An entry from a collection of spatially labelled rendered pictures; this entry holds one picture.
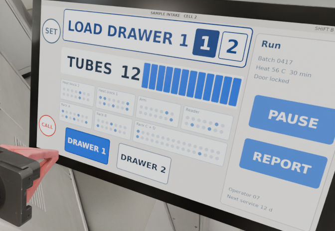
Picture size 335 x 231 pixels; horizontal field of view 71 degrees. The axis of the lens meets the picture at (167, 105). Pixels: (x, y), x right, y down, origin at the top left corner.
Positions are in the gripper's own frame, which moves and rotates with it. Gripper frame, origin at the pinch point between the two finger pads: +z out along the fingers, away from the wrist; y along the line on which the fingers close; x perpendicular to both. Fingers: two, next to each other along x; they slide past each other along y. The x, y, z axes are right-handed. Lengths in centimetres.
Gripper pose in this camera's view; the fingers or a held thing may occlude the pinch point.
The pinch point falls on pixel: (52, 156)
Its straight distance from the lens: 38.9
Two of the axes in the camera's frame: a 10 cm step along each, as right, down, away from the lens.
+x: -1.5, 9.6, 2.2
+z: 3.4, -1.6, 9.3
